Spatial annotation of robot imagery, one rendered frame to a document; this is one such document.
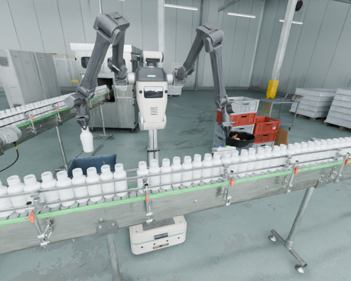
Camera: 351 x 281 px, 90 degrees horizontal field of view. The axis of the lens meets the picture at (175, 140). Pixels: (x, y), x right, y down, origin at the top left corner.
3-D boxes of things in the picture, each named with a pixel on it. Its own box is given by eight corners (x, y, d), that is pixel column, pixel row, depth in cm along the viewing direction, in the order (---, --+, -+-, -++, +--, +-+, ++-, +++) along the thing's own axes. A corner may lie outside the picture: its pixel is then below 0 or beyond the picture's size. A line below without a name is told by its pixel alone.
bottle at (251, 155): (246, 175, 109) (251, 151, 102) (240, 170, 114) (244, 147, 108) (254, 174, 110) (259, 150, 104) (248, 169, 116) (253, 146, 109)
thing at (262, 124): (254, 134, 342) (257, 123, 334) (240, 127, 378) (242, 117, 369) (278, 131, 362) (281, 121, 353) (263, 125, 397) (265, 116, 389)
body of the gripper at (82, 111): (76, 119, 102) (73, 106, 99) (78, 115, 111) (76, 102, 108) (88, 118, 104) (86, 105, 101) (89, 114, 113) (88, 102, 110)
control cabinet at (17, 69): (34, 113, 596) (15, 49, 522) (48, 114, 595) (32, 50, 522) (13, 120, 520) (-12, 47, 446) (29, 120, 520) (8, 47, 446)
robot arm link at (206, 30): (210, 14, 91) (196, 21, 88) (227, 34, 91) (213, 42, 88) (186, 66, 134) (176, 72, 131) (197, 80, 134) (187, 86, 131)
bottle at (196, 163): (193, 177, 106) (195, 152, 100) (202, 180, 103) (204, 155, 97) (188, 182, 101) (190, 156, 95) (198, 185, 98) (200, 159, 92)
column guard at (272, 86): (268, 102, 941) (274, 80, 898) (263, 101, 975) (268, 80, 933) (274, 102, 952) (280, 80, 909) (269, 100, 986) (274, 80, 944)
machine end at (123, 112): (108, 115, 598) (100, 49, 521) (146, 116, 598) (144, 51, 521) (85, 131, 451) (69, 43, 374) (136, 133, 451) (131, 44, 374)
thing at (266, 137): (252, 144, 351) (254, 134, 342) (238, 137, 386) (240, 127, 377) (275, 141, 370) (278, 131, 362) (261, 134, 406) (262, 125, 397)
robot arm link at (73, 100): (96, 92, 102) (83, 82, 101) (83, 95, 92) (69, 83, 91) (86, 108, 107) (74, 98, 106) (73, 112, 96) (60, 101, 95)
